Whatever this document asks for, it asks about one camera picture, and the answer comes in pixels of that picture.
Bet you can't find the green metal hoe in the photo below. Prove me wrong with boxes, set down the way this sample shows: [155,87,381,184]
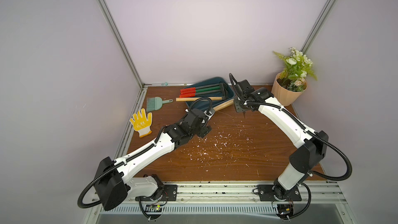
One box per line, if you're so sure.
[179,85,225,97]

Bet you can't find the speckled black metal hoe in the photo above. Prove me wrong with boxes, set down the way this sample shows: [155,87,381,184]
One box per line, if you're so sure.
[180,83,224,94]

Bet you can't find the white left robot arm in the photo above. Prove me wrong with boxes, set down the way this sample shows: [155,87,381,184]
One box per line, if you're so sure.
[77,108,215,211]

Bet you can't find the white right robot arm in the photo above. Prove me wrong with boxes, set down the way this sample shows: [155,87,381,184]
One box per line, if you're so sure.
[229,74,353,201]

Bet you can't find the teal plastic storage box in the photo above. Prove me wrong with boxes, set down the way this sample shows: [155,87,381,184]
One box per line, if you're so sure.
[184,77,236,111]

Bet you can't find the beige ribbed flower pot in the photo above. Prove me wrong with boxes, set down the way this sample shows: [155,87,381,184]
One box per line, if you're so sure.
[271,72,307,106]

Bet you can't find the mint green hand brush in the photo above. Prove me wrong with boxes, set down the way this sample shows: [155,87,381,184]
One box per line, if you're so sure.
[146,97,173,113]

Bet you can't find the artificial green flowering plant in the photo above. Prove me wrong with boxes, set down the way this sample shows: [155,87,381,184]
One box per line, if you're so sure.
[273,47,317,92]

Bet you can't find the yellow white work glove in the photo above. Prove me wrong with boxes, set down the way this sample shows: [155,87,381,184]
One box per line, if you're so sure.
[130,108,152,138]

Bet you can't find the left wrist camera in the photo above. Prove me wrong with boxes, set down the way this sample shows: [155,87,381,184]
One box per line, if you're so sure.
[204,108,216,121]

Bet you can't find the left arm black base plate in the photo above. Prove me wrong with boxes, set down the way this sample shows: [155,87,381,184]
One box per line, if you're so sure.
[135,185,178,202]

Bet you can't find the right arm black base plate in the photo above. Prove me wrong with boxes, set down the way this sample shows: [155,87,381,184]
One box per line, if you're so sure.
[256,184,302,202]

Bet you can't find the aluminium front rail frame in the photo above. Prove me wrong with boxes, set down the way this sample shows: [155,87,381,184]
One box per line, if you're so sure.
[82,180,358,224]

